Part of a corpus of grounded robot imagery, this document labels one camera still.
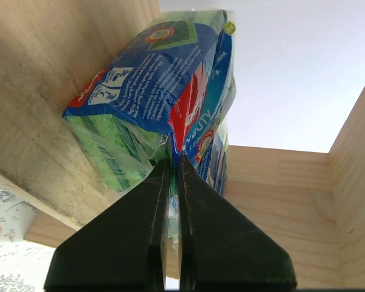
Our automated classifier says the blue green sponge pack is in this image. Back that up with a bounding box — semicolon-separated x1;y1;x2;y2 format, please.
197;121;229;196
63;9;235;192

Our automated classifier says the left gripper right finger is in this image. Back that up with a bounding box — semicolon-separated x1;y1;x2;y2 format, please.
178;155;297;291

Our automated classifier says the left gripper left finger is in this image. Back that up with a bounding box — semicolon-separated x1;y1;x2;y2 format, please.
44;161;170;291

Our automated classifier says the wooden two-tier shelf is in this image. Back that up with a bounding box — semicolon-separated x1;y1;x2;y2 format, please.
0;1;365;288

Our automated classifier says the floral patterned table mat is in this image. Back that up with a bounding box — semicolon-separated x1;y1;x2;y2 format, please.
0;186;54;292

